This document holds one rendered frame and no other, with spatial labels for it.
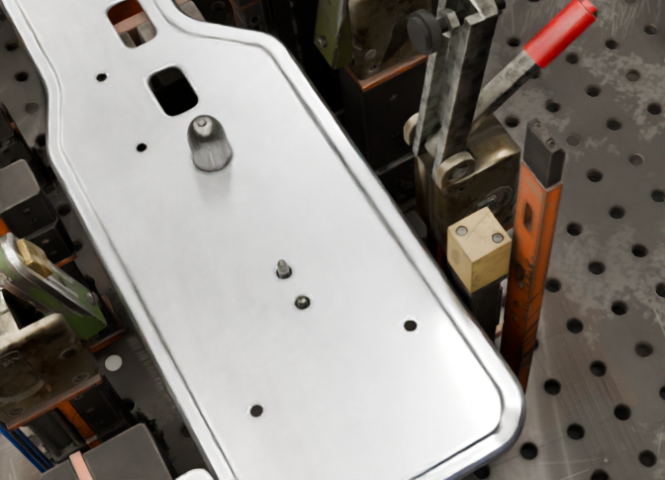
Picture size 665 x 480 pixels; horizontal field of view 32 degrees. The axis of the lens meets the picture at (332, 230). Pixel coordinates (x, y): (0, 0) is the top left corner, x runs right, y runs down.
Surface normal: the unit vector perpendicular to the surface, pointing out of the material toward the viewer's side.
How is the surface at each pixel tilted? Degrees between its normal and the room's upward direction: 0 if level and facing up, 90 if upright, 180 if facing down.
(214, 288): 0
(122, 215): 0
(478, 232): 0
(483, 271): 90
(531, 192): 90
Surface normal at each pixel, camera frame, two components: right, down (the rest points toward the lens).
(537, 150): -0.87, 0.46
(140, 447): -0.08, -0.48
